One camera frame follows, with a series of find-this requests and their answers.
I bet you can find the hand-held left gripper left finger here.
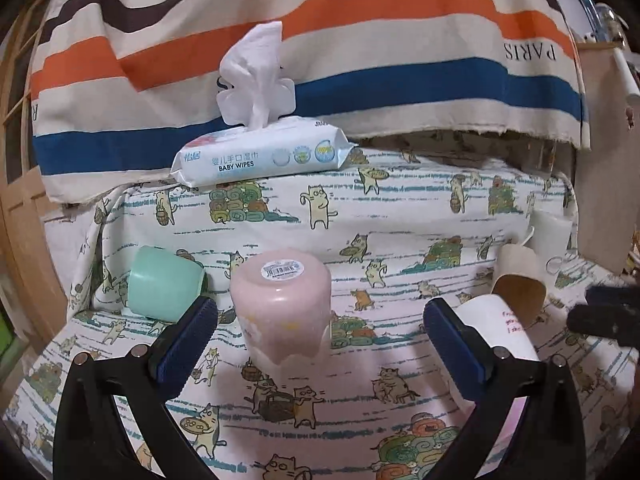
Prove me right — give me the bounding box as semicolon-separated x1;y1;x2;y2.
52;295;221;480

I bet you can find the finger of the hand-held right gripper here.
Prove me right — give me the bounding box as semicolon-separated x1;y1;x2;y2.
585;284;640;312
566;305;640;349

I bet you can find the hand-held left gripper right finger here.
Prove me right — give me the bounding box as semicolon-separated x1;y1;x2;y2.
422;297;587;480

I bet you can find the pink cup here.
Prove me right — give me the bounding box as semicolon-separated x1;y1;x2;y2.
229;248;334;367

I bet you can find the white cup with red writing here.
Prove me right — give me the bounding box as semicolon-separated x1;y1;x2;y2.
451;294;544;453

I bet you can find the green cup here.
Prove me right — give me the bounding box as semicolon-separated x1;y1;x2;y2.
127;245;209;324

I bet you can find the plain white cup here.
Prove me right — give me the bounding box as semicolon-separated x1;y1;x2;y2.
524;208;574;262

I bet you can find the brown paper cup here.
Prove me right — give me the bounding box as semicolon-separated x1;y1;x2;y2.
489;243;549;330

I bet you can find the cardboard box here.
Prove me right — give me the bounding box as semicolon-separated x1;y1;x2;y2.
574;41;640;277

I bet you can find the cat printed cloth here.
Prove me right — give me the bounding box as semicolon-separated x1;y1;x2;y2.
0;130;640;480

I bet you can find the baby wipes pack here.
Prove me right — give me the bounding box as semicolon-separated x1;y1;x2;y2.
171;116;359;187

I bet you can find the white tube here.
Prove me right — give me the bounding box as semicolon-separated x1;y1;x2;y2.
612;46;640;97

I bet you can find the white wet wipe sheet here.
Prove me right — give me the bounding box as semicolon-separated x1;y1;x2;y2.
217;22;297;129

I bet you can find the clear plastic bottle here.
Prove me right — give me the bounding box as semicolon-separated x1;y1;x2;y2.
579;0;628;45

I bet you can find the striped cloth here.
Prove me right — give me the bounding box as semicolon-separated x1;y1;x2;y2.
29;0;592;192

